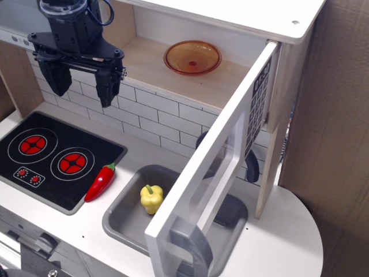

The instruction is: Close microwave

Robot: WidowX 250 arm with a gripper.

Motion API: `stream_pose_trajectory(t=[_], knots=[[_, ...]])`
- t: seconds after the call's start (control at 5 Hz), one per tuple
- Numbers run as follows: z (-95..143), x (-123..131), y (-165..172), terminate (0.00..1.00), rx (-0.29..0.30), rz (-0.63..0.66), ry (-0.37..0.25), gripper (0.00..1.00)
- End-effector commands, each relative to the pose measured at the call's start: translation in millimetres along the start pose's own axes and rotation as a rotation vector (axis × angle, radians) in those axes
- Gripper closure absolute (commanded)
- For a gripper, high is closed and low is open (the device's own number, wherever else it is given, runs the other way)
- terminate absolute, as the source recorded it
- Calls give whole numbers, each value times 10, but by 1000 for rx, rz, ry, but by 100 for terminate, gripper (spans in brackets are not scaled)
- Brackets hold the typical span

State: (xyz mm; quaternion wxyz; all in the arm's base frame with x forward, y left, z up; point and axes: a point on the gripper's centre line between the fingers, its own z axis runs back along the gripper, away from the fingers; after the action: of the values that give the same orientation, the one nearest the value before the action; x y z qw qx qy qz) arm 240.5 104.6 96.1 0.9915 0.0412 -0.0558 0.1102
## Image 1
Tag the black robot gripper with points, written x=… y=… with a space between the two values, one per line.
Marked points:
x=77 y=42

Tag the white toy microwave door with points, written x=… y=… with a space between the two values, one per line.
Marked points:
x=177 y=232

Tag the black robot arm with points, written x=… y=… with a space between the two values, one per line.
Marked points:
x=67 y=9

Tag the wooden toy microwave cabinet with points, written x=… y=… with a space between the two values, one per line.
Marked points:
x=241 y=30

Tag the grey toy range hood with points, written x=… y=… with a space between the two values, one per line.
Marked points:
x=19 y=18

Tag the black toy stove top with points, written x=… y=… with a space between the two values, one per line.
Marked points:
x=53 y=161

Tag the red toy chili pepper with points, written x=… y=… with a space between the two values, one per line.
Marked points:
x=102 y=181

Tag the orange translucent bowl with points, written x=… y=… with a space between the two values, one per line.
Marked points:
x=192 y=57

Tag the grey toy sink basin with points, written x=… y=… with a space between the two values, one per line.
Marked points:
x=126 y=219

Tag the yellow toy bell pepper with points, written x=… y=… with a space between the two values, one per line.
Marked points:
x=151 y=198

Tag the dark grey toy faucet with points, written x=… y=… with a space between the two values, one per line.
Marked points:
x=252 y=173

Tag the brown cardboard box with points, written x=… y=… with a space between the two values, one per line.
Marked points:
x=326 y=162

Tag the grey oven door handle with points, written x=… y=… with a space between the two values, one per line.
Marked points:
x=44 y=244

